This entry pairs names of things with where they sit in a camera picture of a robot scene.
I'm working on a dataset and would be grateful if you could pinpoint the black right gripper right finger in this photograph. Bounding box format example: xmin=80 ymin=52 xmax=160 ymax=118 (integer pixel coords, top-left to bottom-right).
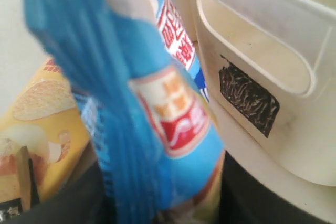
xmin=219 ymin=152 xmax=335 ymax=223

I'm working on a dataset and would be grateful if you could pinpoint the cream bin square mark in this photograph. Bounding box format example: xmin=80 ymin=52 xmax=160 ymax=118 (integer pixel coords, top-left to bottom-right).
xmin=191 ymin=0 xmax=335 ymax=186

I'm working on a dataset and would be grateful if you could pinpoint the blue noodle packet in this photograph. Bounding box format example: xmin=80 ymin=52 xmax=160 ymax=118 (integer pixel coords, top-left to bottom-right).
xmin=24 ymin=0 xmax=224 ymax=223

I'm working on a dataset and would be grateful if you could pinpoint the yellow Lays chips can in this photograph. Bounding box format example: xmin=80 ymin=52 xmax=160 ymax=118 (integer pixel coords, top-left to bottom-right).
xmin=1 ymin=57 xmax=89 ymax=202

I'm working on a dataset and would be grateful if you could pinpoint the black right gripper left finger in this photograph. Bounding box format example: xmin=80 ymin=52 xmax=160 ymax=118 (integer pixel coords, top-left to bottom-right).
xmin=2 ymin=163 xmax=117 ymax=223

